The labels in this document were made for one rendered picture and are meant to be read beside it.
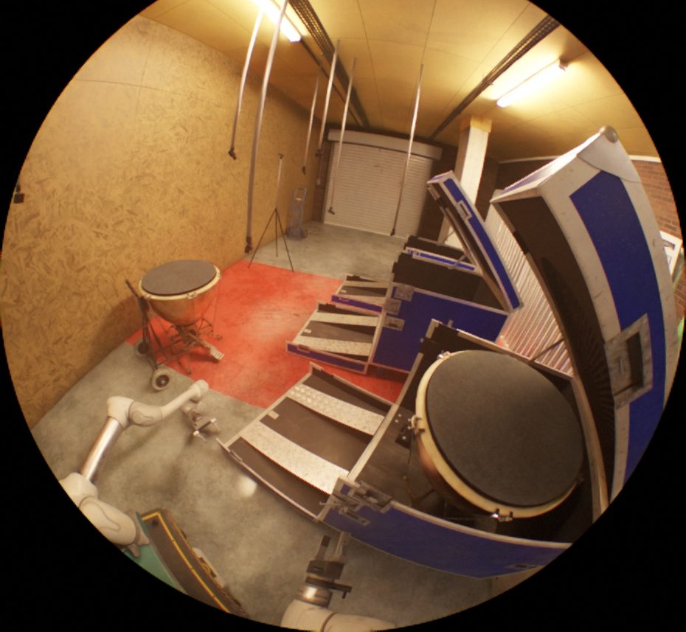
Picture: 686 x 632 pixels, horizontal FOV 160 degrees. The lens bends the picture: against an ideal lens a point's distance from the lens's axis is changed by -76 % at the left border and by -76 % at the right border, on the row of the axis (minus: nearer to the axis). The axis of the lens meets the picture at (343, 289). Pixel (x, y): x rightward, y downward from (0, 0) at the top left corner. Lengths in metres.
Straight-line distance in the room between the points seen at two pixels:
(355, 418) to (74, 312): 2.51
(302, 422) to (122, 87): 3.20
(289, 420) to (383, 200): 6.70
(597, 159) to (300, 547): 1.74
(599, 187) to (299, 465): 1.66
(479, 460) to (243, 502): 1.32
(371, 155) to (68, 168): 7.03
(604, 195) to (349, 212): 7.57
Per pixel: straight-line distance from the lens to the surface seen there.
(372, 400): 2.01
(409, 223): 7.68
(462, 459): 0.84
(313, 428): 1.86
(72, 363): 2.72
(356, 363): 2.22
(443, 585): 1.85
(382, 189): 7.56
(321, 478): 1.57
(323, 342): 2.44
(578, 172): 0.27
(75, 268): 2.49
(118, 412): 1.45
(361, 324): 2.68
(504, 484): 0.89
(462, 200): 1.66
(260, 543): 1.65
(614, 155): 0.30
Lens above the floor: 1.63
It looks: 26 degrees down
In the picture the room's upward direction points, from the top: 9 degrees clockwise
